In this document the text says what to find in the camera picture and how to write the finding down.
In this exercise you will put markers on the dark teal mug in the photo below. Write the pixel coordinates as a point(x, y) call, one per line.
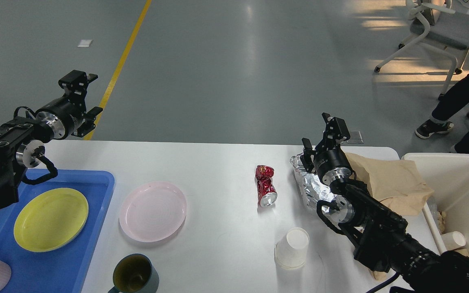
point(135, 273)

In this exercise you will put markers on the grey office chair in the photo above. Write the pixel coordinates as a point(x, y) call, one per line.
point(436, 27)

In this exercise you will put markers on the floor outlet plate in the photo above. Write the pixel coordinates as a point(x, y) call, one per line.
point(355, 138)

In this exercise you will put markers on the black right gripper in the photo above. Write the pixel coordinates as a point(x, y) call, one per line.
point(331, 163)

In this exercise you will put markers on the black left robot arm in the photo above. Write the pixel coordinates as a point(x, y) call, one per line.
point(23, 139)

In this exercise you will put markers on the paper cup in bin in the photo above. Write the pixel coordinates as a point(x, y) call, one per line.
point(453, 240)

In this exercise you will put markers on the crushed red soda can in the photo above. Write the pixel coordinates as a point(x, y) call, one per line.
point(267, 194)

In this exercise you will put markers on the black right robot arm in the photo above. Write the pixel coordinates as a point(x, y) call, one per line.
point(377, 233)

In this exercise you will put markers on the crumpled aluminium foil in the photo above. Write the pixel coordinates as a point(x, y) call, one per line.
point(310, 186)

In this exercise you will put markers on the white paper cup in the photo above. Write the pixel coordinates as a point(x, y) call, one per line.
point(291, 250)

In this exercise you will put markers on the yellow plate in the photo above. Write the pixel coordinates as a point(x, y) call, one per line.
point(51, 220)

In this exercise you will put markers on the blue plastic tray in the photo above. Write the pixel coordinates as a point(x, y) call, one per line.
point(62, 270)

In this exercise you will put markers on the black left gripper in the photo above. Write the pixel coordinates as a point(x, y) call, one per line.
point(67, 115)

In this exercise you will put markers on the brown paper bag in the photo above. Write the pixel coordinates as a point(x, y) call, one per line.
point(396, 184)

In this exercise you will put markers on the pink plate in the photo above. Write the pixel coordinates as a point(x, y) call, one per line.
point(153, 212)

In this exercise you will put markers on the white plastic bin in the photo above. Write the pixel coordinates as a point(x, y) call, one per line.
point(448, 175)

